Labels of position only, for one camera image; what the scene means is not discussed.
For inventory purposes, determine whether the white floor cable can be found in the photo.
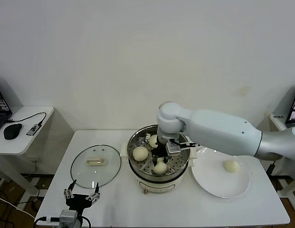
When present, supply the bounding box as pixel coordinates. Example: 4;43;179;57
0;195;37;219

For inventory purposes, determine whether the cream electric cooker base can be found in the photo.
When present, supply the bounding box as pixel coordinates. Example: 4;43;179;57
127;156;198;196

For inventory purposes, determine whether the black computer mouse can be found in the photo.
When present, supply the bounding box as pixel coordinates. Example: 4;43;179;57
3;123;23;140

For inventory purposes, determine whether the stainless steel steamer basket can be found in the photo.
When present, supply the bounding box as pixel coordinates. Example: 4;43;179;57
120;124;198;178

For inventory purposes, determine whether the round glass pot lid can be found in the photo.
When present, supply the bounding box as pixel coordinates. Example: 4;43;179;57
70;144;122;190

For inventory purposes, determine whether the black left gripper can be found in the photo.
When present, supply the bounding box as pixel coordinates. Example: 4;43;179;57
63;180;101;209

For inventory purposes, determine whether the white steamed baozi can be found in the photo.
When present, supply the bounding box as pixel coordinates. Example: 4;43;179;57
132;146;149;162
153;161;168;176
148;134;159;148
222;159;240;173

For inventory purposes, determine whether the black floor cable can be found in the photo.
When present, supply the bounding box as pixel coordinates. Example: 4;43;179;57
0;189;10;223

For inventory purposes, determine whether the white side table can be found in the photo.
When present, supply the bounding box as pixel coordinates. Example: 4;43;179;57
268;113;295;205
0;105;55;198

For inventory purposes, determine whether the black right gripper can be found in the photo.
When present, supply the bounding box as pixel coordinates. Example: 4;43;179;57
151;135;168;167

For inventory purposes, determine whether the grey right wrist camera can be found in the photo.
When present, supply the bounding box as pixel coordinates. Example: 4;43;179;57
166;140;183;155

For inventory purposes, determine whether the grey usb hub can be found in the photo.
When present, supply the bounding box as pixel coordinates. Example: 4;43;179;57
26;123;42;137

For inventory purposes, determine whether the white oval plate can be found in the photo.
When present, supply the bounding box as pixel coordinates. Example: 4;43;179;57
190;146;250;199

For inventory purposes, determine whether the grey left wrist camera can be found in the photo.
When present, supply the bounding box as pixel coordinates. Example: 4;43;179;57
59;209;78;225

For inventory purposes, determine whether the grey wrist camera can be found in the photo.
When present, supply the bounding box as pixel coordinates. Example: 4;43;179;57
59;209;78;225
166;140;183;155

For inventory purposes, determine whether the black usb hub cable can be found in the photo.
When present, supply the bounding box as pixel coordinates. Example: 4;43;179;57
4;112;48;125

